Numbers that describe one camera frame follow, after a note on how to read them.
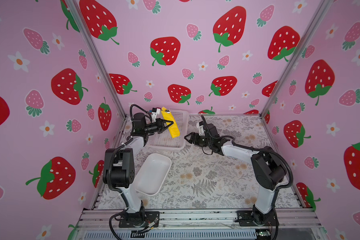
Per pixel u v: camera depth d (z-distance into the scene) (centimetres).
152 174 90
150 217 75
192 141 82
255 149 54
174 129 84
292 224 73
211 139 72
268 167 50
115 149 47
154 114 84
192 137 82
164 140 104
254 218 67
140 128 74
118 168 51
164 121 83
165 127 81
